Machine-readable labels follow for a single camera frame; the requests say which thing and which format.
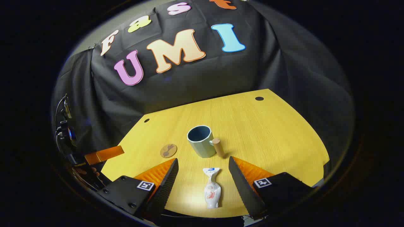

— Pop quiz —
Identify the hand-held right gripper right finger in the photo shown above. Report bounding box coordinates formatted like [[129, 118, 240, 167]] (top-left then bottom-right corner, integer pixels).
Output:
[[228, 156, 316, 220]]

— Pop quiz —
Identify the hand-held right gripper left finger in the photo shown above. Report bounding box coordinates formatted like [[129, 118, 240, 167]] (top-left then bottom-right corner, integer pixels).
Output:
[[98, 158, 179, 218]]

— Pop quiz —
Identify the white toothpaste tube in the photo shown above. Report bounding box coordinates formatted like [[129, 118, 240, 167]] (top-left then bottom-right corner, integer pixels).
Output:
[[202, 167, 221, 209]]

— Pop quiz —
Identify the round wooden coaster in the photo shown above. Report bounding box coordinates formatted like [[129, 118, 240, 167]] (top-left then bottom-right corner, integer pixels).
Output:
[[160, 143, 178, 158]]

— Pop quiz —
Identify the pale green cup wooden handle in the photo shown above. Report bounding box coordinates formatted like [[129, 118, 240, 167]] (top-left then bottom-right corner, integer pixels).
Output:
[[187, 125, 225, 159]]

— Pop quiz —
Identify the yellow wooden desktop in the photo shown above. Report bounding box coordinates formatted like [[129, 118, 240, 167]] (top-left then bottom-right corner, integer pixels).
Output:
[[100, 89, 330, 218]]

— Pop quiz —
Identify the black backdrop cloth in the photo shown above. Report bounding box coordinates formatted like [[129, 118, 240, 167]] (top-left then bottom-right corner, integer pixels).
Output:
[[52, 0, 355, 178]]

